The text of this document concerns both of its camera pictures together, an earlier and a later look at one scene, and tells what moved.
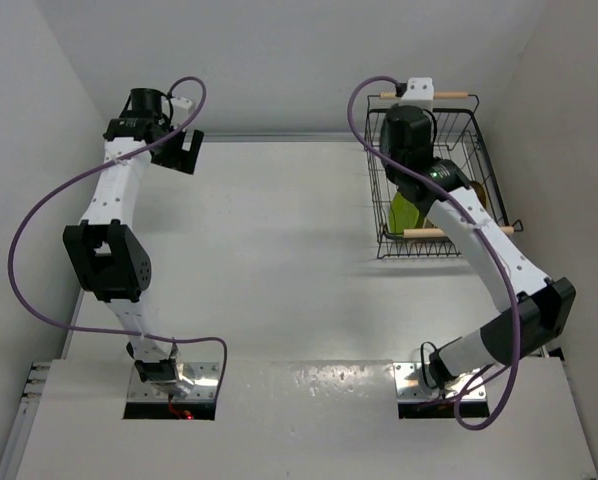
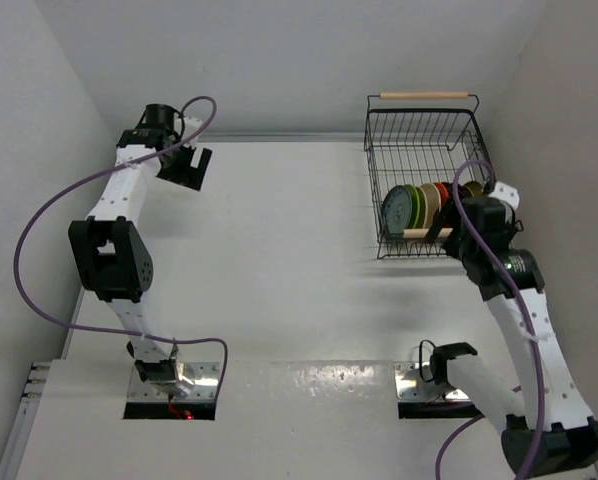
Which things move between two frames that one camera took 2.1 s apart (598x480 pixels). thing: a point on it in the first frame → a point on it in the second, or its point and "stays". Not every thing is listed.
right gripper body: [391, 174] → [455, 248]
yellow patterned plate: [480, 191] stays
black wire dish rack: [456, 131] stays
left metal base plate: [205, 385] stays
